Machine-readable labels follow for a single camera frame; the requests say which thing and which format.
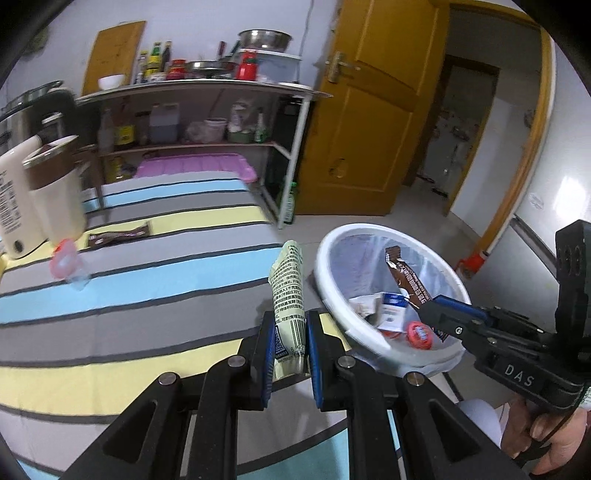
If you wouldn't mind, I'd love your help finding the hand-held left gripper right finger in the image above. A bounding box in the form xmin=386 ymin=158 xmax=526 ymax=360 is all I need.
xmin=306 ymin=310 xmax=527 ymax=480

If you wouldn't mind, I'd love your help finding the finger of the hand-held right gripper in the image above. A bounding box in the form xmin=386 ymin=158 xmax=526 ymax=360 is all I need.
xmin=432 ymin=294 xmax=533 ymax=325
xmin=417 ymin=301 xmax=498 ymax=354

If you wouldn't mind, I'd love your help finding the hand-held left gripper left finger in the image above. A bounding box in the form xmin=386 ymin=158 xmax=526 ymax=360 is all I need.
xmin=60 ymin=310 xmax=277 ymax=480

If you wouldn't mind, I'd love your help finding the red foil lid cup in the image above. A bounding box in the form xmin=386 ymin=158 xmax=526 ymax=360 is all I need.
xmin=406 ymin=320 xmax=435 ymax=351

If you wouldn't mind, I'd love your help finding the brown snack wrapper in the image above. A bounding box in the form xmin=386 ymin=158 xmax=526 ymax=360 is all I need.
xmin=385 ymin=246 xmax=433 ymax=311
xmin=87 ymin=221 xmax=153 ymax=250

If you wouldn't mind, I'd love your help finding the green white snack wrapper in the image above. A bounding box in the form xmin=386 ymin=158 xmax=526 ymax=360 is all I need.
xmin=269 ymin=239 xmax=308 ymax=382

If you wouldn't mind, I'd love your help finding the white blue carton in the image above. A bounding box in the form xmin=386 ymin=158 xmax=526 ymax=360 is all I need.
xmin=376 ymin=292 xmax=408 ymax=331

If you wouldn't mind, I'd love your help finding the white trash bin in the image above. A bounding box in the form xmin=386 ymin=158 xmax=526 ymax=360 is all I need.
xmin=313 ymin=222 xmax=472 ymax=371

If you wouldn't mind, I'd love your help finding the person's right hand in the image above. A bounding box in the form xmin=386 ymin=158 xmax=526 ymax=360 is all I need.
xmin=500 ymin=396 xmax=591 ymax=479

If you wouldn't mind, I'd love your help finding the red floor object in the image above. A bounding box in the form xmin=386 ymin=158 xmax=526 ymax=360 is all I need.
xmin=457 ymin=248 xmax=491 ymax=278

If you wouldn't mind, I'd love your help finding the white cloth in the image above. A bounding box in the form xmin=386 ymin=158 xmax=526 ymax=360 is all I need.
xmin=456 ymin=398 xmax=505 ymax=446

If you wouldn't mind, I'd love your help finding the striped tablecloth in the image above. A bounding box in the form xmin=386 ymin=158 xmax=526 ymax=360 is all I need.
xmin=0 ymin=171 xmax=462 ymax=480

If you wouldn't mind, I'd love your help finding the green glass bottle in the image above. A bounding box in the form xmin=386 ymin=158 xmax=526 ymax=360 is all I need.
xmin=281 ymin=181 xmax=297 ymax=226

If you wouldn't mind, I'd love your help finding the yellow wooden door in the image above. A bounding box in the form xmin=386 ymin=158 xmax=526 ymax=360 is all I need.
xmin=294 ymin=0 xmax=447 ymax=218

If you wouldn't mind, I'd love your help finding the clear red plastic cup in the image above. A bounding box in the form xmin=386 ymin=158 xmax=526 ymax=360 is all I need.
xmin=49 ymin=239 xmax=91 ymax=292

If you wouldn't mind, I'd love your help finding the small green bottle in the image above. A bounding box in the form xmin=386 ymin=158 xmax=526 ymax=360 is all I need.
xmin=253 ymin=108 xmax=270 ymax=143

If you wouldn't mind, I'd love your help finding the yellow oil bottle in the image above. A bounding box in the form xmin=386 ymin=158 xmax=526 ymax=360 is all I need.
xmin=105 ymin=155 xmax=135 ymax=184

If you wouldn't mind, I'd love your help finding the white plastic bag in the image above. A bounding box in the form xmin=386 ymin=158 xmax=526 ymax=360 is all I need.
xmin=228 ymin=102 xmax=253 ymax=133

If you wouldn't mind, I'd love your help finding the dark liquid plastic jug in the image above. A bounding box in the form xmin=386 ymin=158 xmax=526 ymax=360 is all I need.
xmin=148 ymin=102 xmax=181 ymax=143

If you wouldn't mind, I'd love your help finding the beige brown cup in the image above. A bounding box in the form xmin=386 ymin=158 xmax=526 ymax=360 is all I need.
xmin=21 ymin=135 xmax=89 ymax=246

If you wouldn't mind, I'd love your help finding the yellow label bottle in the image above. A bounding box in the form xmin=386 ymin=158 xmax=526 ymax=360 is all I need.
xmin=113 ymin=103 xmax=136 ymax=149

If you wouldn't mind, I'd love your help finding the clear plastic bottle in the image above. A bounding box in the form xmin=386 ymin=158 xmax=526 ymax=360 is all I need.
xmin=97 ymin=108 xmax=116 ymax=156

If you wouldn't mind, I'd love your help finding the white metal shelf rack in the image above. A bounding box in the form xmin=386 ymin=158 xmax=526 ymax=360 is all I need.
xmin=75 ymin=78 xmax=334 ymax=230

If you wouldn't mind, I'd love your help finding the white plastic container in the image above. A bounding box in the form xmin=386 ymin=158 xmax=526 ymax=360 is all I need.
xmin=256 ymin=50 xmax=304 ymax=84

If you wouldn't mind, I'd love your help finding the red bottle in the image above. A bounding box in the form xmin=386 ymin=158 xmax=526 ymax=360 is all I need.
xmin=237 ymin=50 xmax=259 ymax=82

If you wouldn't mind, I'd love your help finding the steel pan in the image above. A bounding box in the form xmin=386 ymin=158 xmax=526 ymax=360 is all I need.
xmin=184 ymin=59 xmax=236 ymax=78

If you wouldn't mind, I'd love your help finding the white electric water dispenser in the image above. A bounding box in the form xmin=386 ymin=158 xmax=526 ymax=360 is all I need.
xmin=0 ymin=136 xmax=48 ymax=260

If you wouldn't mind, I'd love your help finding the green label sauce bottle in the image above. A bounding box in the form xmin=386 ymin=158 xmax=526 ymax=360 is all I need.
xmin=147 ymin=41 xmax=163 ymax=83

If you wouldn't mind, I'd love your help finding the steel basin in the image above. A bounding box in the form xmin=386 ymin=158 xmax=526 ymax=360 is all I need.
xmin=237 ymin=30 xmax=293 ymax=53

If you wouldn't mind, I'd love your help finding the stainless steel cooker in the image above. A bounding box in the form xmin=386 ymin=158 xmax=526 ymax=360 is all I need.
xmin=0 ymin=80 xmax=77 ymax=140

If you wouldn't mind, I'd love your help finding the wooden cutting board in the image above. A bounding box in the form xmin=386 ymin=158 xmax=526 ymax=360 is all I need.
xmin=82 ymin=20 xmax=148 ymax=96

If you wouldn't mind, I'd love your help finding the brass door handle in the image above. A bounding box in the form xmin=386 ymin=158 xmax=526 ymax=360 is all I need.
xmin=325 ymin=51 xmax=361 ymax=84

